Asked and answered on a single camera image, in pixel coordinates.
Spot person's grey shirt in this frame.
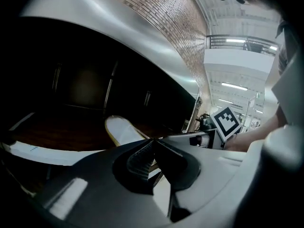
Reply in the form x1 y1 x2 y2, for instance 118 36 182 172
270 18 304 128

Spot person's right forearm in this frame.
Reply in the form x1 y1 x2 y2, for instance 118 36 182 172
225 108 289 152

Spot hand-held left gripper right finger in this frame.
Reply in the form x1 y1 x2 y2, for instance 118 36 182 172
154 138 247 224

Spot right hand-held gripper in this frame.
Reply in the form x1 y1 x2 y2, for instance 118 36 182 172
163 105 243 150

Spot black balcony railing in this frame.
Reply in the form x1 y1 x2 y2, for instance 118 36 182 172
206 34 279 55

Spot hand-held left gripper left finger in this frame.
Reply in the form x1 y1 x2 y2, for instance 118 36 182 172
28 138 173 228

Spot white flat box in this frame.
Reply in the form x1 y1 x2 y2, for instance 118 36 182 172
0 140 102 168

